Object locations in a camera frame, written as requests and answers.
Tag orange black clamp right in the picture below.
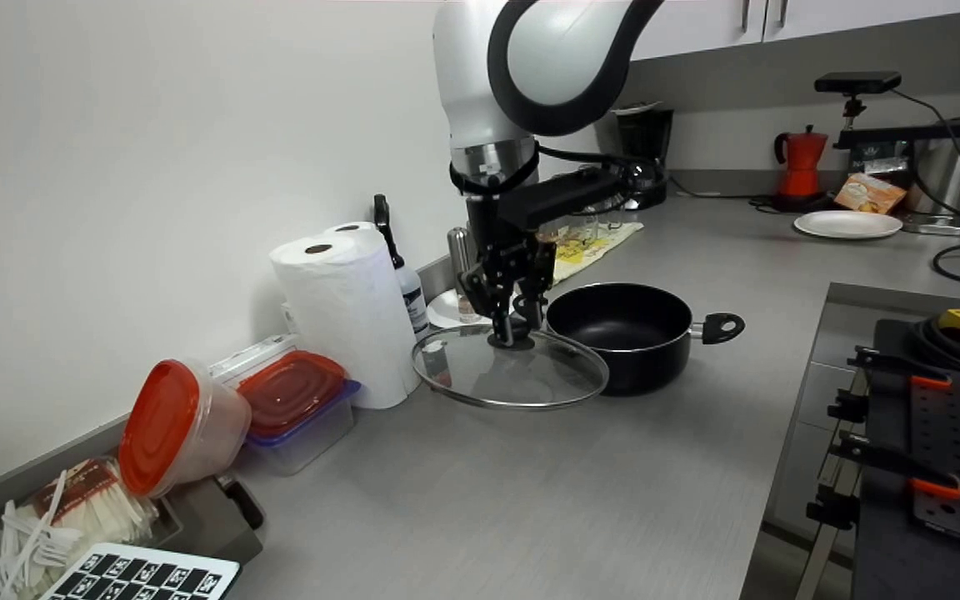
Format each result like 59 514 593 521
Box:
847 345 953 392

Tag steel salt shaker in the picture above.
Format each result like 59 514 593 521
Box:
448 225 471 289

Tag red lid plastic jar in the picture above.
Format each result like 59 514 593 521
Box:
117 360 252 498

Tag black white keyboard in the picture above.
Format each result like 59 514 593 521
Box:
41 543 242 600

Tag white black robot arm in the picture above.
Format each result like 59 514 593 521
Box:
433 0 665 345

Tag black camera on stand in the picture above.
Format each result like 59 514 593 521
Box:
815 70 899 149

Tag white plate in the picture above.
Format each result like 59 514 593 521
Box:
794 209 905 241

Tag red moka pot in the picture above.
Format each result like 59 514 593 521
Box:
775 128 828 204

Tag yellow patterned cloth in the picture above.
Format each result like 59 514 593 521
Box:
539 220 639 282

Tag glass pot lid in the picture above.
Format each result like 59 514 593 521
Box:
409 327 612 409

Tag small white saucer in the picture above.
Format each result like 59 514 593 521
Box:
427 285 488 331

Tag white paper towel roll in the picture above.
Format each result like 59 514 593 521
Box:
272 220 417 409

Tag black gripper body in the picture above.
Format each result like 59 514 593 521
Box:
457 167 628 308

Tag orange snack packet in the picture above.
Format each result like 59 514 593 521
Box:
833 174 908 212

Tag orange black clamp left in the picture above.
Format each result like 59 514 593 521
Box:
833 432 960 502

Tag dark glass bottle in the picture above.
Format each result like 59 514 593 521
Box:
369 192 429 335

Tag black coffee machine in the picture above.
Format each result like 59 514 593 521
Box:
602 104 675 209

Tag orange black clamp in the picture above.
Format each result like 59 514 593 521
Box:
847 345 953 392
833 432 960 502

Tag white plastic cutlery bundle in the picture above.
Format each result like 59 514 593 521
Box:
0 458 162 600

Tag red lid flat container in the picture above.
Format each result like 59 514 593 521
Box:
238 351 361 473

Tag black cooking pot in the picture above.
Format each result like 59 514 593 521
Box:
548 282 748 395

